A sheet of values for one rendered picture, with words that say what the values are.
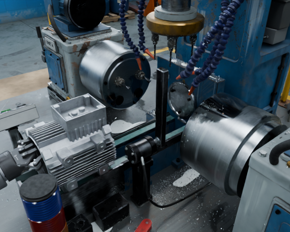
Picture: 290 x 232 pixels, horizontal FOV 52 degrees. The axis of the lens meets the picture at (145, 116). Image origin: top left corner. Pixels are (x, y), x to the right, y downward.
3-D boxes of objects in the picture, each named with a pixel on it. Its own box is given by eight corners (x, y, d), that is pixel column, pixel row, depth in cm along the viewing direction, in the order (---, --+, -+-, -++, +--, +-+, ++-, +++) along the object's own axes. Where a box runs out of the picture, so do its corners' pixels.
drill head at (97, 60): (111, 74, 154) (107, 26, 141) (157, 102, 130) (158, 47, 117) (66, 89, 141) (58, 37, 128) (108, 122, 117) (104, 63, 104)
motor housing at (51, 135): (88, 144, 105) (82, 97, 94) (118, 174, 92) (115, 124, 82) (32, 169, 94) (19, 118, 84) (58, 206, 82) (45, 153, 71)
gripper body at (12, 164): (-1, 169, 71) (35, 149, 76) (-11, 151, 77) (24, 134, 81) (11, 188, 76) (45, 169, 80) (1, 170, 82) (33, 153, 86)
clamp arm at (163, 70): (160, 140, 94) (163, 66, 81) (166, 145, 92) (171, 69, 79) (152, 145, 93) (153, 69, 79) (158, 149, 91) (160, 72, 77)
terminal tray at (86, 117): (89, 113, 94) (87, 92, 90) (108, 128, 87) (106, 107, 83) (54, 126, 87) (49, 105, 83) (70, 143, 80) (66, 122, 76)
